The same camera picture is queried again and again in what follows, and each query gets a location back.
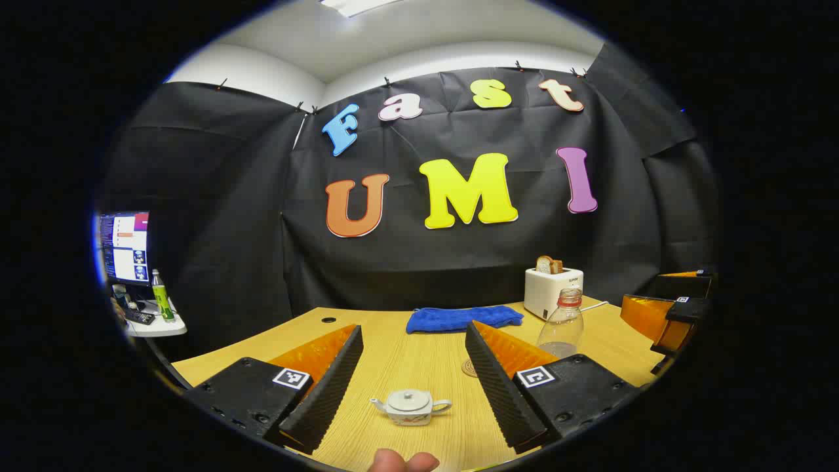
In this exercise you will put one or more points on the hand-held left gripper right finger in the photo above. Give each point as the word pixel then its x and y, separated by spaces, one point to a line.
pixel 501 387

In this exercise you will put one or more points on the white toaster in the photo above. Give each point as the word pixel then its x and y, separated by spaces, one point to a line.
pixel 547 292

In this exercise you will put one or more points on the black backdrop cloth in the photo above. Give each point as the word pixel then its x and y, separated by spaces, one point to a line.
pixel 262 196

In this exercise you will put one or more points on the toasted bread slice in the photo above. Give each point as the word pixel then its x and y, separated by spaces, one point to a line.
pixel 543 264
pixel 557 266

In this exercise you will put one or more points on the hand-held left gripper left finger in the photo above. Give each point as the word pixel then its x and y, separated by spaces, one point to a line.
pixel 328 387

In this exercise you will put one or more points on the blue towel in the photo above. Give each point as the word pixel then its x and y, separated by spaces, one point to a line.
pixel 459 318

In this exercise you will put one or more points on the round brown coaster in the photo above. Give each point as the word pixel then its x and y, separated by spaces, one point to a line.
pixel 469 368

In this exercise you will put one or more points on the white ceramic teacup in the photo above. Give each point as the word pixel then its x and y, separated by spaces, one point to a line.
pixel 409 415

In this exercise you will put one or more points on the clear plastic water bottle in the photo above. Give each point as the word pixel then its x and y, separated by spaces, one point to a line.
pixel 561 328

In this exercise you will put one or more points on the black keyboard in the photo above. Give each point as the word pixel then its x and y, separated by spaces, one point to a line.
pixel 139 317

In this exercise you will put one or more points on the green drink bottle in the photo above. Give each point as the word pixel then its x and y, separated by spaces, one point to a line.
pixel 162 298

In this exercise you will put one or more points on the ceiling light panel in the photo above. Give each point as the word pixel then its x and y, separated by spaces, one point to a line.
pixel 354 5

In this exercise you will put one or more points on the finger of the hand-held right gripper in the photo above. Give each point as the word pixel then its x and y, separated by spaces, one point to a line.
pixel 685 309
pixel 685 286

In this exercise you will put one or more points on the computer monitor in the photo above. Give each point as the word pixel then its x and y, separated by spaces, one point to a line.
pixel 124 248

